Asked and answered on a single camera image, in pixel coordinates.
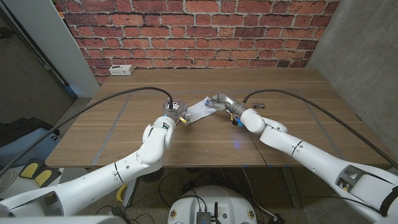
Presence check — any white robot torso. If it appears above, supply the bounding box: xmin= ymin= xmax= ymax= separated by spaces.
xmin=167 ymin=185 xmax=258 ymax=224

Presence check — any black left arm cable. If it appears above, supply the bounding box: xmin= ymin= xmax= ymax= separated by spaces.
xmin=0 ymin=86 xmax=174 ymax=177

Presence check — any white power strip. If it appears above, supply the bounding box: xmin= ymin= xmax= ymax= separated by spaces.
xmin=108 ymin=64 xmax=135 ymax=77

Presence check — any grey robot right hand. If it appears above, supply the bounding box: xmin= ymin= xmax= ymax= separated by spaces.
xmin=205 ymin=93 xmax=249 ymax=115

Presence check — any white tissue sheet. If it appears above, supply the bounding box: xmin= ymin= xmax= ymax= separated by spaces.
xmin=183 ymin=96 xmax=218 ymax=125

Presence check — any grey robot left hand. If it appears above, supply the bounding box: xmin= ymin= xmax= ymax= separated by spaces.
xmin=162 ymin=99 xmax=188 ymax=124

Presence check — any white wall panel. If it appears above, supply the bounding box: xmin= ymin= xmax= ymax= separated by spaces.
xmin=2 ymin=0 xmax=100 ymax=99

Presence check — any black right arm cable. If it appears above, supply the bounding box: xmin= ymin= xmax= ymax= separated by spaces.
xmin=242 ymin=89 xmax=398 ymax=170

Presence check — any grey table leg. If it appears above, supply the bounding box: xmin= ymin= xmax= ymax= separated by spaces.
xmin=281 ymin=167 xmax=302 ymax=208
xmin=123 ymin=177 xmax=140 ymax=208

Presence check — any blue plastic container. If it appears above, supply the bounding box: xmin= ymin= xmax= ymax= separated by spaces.
xmin=0 ymin=127 xmax=60 ymax=169

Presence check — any red brick print backdrop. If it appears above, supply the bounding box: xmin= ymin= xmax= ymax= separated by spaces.
xmin=55 ymin=0 xmax=340 ymax=86

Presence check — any yellow hose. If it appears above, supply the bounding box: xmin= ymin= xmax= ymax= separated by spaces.
xmin=116 ymin=182 xmax=129 ymax=202

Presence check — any black round floor fan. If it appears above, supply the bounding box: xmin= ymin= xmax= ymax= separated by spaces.
xmin=139 ymin=167 xmax=165 ymax=183

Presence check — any black bag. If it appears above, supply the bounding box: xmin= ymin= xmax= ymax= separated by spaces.
xmin=0 ymin=117 xmax=60 ymax=146

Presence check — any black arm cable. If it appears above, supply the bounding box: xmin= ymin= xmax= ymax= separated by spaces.
xmin=0 ymin=86 xmax=174 ymax=177
xmin=242 ymin=89 xmax=398 ymax=170

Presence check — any black floor cable loop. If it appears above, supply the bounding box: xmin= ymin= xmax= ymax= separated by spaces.
xmin=157 ymin=172 xmax=185 ymax=208

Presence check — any yellow black foot pedal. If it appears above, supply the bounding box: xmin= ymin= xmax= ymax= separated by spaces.
xmin=18 ymin=160 xmax=40 ymax=180
xmin=33 ymin=167 xmax=62 ymax=190

